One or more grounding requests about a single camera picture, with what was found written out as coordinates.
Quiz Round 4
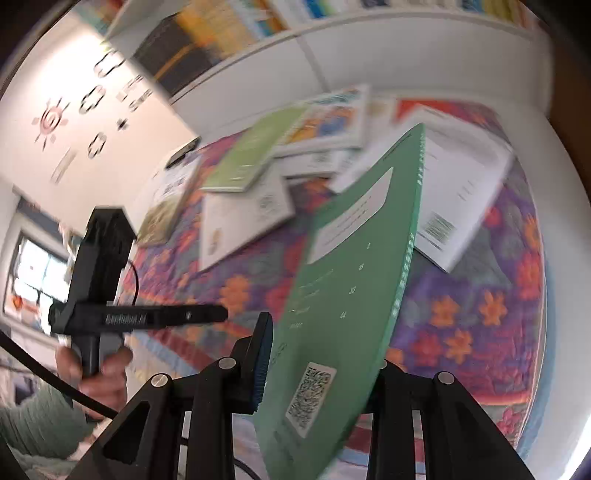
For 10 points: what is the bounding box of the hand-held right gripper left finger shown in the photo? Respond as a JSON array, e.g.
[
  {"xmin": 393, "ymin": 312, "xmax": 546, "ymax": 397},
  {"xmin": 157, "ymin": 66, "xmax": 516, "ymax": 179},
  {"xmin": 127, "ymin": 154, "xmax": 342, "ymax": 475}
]
[{"xmin": 69, "ymin": 311, "xmax": 275, "ymax": 480}]

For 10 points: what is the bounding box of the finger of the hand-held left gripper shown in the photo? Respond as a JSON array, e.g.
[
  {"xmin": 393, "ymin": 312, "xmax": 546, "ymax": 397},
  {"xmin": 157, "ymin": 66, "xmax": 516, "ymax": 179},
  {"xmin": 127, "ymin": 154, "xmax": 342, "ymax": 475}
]
[{"xmin": 159, "ymin": 304, "xmax": 229, "ymax": 328}]

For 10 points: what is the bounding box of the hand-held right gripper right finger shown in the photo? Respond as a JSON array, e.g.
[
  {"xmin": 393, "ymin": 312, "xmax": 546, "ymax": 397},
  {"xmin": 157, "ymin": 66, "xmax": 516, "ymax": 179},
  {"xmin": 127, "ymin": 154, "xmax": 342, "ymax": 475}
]
[{"xmin": 365, "ymin": 359, "xmax": 539, "ymax": 480}]

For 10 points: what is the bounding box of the beige clock cover book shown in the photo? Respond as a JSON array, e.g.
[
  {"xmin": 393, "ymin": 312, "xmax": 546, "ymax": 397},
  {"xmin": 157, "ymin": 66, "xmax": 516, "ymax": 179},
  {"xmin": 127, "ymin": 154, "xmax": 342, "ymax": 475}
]
[{"xmin": 136, "ymin": 157, "xmax": 204, "ymax": 248}]

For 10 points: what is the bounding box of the white book with warrior cover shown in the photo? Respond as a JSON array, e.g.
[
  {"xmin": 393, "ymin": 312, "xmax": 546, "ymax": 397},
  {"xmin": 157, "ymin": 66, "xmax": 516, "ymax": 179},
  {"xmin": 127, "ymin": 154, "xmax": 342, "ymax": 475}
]
[{"xmin": 198, "ymin": 173, "xmax": 296, "ymax": 273}]

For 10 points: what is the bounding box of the white book grey cloud print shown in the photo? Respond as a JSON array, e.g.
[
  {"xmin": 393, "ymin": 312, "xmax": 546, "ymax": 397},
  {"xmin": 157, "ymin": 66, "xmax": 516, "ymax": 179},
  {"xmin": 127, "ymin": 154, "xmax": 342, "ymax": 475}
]
[{"xmin": 277, "ymin": 148, "xmax": 365, "ymax": 180}]

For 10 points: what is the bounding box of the person's left forearm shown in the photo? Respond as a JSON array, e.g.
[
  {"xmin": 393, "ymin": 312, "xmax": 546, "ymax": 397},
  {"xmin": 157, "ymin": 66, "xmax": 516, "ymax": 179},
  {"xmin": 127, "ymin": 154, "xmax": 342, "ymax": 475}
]
[{"xmin": 0, "ymin": 381, "xmax": 100, "ymax": 462}]

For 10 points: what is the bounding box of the row of dark books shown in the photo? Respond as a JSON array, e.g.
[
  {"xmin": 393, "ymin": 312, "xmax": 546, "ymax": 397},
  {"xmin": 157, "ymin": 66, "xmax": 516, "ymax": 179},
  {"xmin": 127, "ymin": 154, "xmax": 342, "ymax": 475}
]
[{"xmin": 134, "ymin": 14, "xmax": 222, "ymax": 97}]

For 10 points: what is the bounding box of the row of orange yellow books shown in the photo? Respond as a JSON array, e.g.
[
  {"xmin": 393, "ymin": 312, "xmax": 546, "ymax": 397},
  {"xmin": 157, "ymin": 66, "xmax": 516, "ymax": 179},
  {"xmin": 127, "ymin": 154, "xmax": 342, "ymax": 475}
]
[{"xmin": 175, "ymin": 0, "xmax": 296, "ymax": 51}]

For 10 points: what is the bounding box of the person's left hand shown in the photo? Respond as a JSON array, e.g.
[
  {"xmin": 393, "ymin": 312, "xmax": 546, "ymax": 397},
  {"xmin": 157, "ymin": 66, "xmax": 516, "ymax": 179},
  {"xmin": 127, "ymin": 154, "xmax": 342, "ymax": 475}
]
[{"xmin": 55, "ymin": 344, "xmax": 134, "ymax": 422}]

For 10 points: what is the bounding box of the window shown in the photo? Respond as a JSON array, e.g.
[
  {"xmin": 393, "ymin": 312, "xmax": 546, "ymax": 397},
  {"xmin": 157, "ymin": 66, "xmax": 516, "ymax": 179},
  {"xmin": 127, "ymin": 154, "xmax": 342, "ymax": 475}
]
[{"xmin": 2, "ymin": 198, "xmax": 75, "ymax": 324}]

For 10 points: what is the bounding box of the floral blanket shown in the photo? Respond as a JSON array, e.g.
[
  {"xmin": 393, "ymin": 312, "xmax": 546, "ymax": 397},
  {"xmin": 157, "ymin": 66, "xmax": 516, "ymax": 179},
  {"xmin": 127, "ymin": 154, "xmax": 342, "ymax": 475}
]
[{"xmin": 124, "ymin": 99, "xmax": 548, "ymax": 462}]

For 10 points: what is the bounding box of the black flat object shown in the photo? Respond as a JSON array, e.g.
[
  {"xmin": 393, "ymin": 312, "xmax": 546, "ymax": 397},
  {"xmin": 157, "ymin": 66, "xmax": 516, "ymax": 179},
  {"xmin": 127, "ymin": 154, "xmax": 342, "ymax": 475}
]
[{"xmin": 165, "ymin": 137, "xmax": 200, "ymax": 169}]

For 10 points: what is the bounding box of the light green book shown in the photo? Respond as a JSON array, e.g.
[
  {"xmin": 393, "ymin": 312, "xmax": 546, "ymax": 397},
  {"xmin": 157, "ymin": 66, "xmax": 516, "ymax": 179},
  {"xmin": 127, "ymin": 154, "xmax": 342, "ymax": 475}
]
[{"xmin": 201, "ymin": 107, "xmax": 308, "ymax": 192}]

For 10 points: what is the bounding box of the white cartoon cover book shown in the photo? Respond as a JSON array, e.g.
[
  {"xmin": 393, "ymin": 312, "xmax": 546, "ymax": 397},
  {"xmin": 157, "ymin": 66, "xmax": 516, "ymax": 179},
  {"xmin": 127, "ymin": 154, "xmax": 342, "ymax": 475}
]
[{"xmin": 272, "ymin": 84, "xmax": 372, "ymax": 158}]

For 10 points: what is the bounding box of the white bookshelf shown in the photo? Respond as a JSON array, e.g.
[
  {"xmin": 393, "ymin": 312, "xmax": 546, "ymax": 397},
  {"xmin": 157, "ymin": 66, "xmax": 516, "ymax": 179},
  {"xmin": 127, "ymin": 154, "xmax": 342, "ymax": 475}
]
[{"xmin": 106, "ymin": 0, "xmax": 550, "ymax": 134}]

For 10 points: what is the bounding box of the brown wooden board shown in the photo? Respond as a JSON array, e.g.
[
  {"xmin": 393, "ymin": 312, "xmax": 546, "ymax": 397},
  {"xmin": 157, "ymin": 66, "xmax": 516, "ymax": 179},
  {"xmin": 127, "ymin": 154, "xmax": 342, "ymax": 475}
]
[{"xmin": 547, "ymin": 28, "xmax": 591, "ymax": 195}]

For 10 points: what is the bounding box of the thin black cable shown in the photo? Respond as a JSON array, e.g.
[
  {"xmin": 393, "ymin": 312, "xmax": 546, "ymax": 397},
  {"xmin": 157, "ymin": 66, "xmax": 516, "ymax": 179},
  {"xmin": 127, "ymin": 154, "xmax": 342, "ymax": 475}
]
[{"xmin": 121, "ymin": 259, "xmax": 140, "ymax": 306}]

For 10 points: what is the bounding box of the thick black cable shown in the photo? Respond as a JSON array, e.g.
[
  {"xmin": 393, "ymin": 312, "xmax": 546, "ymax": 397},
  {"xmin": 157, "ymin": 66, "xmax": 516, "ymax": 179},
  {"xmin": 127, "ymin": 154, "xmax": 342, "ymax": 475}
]
[{"xmin": 0, "ymin": 330, "xmax": 120, "ymax": 416}]

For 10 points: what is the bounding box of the pink sun wall sticker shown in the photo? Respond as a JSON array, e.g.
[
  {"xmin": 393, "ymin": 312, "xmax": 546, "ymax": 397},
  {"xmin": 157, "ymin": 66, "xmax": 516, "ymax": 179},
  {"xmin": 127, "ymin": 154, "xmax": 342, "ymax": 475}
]
[{"xmin": 31, "ymin": 98, "xmax": 71, "ymax": 149}]

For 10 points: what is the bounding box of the black cloud letter wall decal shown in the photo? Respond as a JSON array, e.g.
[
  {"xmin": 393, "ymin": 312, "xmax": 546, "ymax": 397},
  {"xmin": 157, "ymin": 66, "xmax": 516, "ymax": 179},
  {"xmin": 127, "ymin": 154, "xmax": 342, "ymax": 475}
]
[{"xmin": 51, "ymin": 48, "xmax": 155, "ymax": 185}]

